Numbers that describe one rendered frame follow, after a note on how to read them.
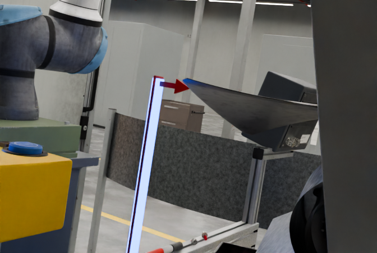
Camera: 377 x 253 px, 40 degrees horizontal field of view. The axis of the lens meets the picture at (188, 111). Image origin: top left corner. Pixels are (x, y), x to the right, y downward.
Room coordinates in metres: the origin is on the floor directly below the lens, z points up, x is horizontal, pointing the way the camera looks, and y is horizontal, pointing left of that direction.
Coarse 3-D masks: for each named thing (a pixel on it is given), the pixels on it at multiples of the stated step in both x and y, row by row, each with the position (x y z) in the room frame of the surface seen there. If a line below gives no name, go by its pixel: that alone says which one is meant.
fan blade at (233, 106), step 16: (192, 80) 0.70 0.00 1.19; (208, 96) 0.76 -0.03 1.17; (224, 96) 0.73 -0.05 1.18; (240, 96) 0.70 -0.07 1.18; (256, 96) 0.67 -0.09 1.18; (224, 112) 0.82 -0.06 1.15; (240, 112) 0.80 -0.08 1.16; (256, 112) 0.79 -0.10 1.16; (272, 112) 0.77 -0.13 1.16; (288, 112) 0.76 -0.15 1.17; (304, 112) 0.75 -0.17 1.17; (240, 128) 0.87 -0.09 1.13; (256, 128) 0.86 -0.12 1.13; (272, 128) 0.85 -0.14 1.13
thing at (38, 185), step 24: (0, 168) 0.54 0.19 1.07; (24, 168) 0.57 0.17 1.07; (48, 168) 0.60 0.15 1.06; (0, 192) 0.54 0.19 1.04; (24, 192) 0.57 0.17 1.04; (48, 192) 0.60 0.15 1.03; (0, 216) 0.55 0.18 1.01; (24, 216) 0.58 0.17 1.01; (48, 216) 0.61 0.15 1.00; (0, 240) 0.55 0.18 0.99
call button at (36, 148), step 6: (12, 144) 0.62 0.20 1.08; (18, 144) 0.62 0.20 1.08; (24, 144) 0.63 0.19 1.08; (30, 144) 0.63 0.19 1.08; (36, 144) 0.64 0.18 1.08; (12, 150) 0.61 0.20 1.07; (18, 150) 0.61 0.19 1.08; (24, 150) 0.61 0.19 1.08; (30, 150) 0.61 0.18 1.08; (36, 150) 0.62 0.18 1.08
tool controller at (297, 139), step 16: (272, 80) 1.35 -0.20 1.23; (288, 80) 1.33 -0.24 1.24; (272, 96) 1.34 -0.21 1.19; (288, 96) 1.32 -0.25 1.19; (304, 96) 1.33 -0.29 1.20; (288, 128) 1.33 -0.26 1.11; (304, 128) 1.44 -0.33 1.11; (272, 144) 1.33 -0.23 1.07; (288, 144) 1.35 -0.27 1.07; (304, 144) 1.51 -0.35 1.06
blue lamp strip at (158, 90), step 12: (156, 84) 0.83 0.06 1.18; (156, 96) 0.83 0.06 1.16; (156, 108) 0.84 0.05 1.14; (156, 120) 0.84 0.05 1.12; (156, 132) 0.85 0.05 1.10; (144, 156) 0.83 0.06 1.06; (144, 168) 0.83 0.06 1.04; (144, 180) 0.84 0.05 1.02; (144, 192) 0.84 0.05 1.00; (144, 204) 0.85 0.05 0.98; (132, 240) 0.83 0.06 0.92; (132, 252) 0.83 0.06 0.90
